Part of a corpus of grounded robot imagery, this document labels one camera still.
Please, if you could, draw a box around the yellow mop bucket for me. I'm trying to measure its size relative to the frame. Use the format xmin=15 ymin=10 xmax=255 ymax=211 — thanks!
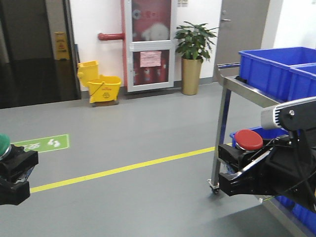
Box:
xmin=77 ymin=61 xmax=121 ymax=107

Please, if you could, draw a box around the fire hose cabinet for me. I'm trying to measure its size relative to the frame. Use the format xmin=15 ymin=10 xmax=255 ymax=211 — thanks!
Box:
xmin=120 ymin=0 xmax=177 ymax=93

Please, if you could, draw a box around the green mushroom push button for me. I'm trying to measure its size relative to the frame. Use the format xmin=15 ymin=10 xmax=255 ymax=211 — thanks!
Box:
xmin=0 ymin=133 xmax=11 ymax=159

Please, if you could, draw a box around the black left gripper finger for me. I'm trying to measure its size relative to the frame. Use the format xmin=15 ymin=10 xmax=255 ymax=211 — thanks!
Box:
xmin=0 ymin=145 xmax=39 ymax=183
xmin=0 ymin=178 xmax=30 ymax=205

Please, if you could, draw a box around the potted plant in gold pot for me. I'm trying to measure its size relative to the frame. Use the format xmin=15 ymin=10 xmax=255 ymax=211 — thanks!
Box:
xmin=174 ymin=21 xmax=217 ymax=95

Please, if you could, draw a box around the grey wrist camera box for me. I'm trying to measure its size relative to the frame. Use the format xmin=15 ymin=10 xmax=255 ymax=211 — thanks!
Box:
xmin=261 ymin=97 xmax=316 ymax=131

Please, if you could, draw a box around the yellow wet floor sign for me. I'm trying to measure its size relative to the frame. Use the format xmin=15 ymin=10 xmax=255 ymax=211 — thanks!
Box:
xmin=54 ymin=32 xmax=70 ymax=60

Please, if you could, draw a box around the red mushroom push button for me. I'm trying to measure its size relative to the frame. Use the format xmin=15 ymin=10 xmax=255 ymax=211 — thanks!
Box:
xmin=234 ymin=129 xmax=263 ymax=151

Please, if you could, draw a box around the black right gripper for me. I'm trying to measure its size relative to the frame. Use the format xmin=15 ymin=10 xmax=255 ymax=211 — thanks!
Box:
xmin=218 ymin=133 xmax=316 ymax=212

